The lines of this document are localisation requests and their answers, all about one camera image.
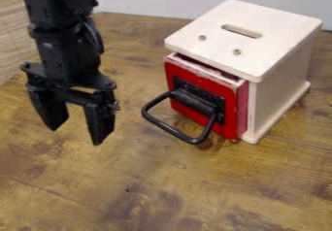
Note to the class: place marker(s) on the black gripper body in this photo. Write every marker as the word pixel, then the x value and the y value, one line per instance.
pixel 69 69

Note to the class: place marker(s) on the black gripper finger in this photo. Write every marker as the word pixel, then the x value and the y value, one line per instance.
pixel 99 111
pixel 49 106

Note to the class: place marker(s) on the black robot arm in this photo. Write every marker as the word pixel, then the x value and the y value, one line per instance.
pixel 61 14

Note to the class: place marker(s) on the red drawer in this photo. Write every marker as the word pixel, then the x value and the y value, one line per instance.
pixel 209 88

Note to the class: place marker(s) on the white wooden drawer box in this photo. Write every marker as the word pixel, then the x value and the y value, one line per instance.
pixel 263 45

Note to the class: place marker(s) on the black metal drawer handle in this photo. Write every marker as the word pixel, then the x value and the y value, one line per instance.
pixel 196 102

